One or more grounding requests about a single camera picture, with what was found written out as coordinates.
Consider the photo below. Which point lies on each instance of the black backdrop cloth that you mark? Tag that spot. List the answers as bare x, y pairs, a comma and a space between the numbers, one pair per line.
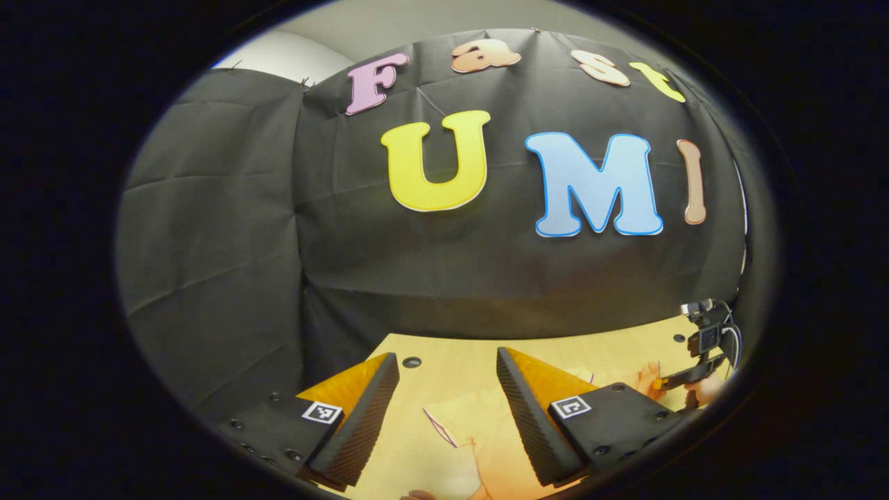
417, 264

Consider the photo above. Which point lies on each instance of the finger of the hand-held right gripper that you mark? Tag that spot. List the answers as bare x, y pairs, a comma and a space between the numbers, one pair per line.
694, 373

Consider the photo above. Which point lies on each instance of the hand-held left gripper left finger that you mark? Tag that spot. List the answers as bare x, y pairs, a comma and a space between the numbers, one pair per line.
364, 423

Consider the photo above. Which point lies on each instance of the orange T-shirt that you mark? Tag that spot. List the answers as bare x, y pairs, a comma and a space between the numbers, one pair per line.
479, 434

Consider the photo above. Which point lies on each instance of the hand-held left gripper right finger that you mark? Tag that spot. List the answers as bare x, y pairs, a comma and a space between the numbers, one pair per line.
531, 423

